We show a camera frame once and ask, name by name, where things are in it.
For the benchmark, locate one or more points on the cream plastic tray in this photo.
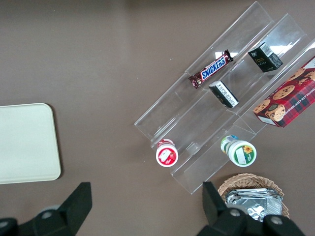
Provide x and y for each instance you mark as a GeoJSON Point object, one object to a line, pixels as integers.
{"type": "Point", "coordinates": [24, 142]}

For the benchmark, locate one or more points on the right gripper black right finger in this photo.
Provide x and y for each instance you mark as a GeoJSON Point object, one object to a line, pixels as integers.
{"type": "Point", "coordinates": [216, 214]}

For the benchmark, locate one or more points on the light wicker basket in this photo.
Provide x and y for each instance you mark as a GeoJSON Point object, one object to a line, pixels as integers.
{"type": "Point", "coordinates": [246, 179]}

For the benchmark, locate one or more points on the clear acrylic tiered shelf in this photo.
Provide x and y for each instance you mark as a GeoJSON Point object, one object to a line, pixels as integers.
{"type": "Point", "coordinates": [172, 108]}

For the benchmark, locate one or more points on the strawberry yogurt cup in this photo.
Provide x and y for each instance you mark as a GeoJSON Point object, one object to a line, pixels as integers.
{"type": "Point", "coordinates": [166, 155]}

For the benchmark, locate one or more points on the Snickers chocolate bar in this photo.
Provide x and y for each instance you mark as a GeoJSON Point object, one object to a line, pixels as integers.
{"type": "Point", "coordinates": [213, 67]}

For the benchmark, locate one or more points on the green sunflower yogurt cup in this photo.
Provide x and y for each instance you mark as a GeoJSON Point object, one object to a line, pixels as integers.
{"type": "Point", "coordinates": [241, 152]}

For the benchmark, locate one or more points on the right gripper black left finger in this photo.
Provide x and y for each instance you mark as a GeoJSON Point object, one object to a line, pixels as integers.
{"type": "Point", "coordinates": [71, 209]}

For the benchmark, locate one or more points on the black box gold print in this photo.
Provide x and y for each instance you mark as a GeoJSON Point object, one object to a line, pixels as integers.
{"type": "Point", "coordinates": [264, 57]}

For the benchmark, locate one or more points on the foil wrapped sandwich pack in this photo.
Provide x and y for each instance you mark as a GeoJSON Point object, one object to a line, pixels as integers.
{"type": "Point", "coordinates": [258, 209]}
{"type": "Point", "coordinates": [246, 191]}

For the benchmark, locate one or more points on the black box white label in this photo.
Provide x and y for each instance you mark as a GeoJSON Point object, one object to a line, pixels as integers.
{"type": "Point", "coordinates": [224, 94]}

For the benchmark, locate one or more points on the red tartan cookie box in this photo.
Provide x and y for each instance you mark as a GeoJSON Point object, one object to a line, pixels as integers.
{"type": "Point", "coordinates": [288, 98]}

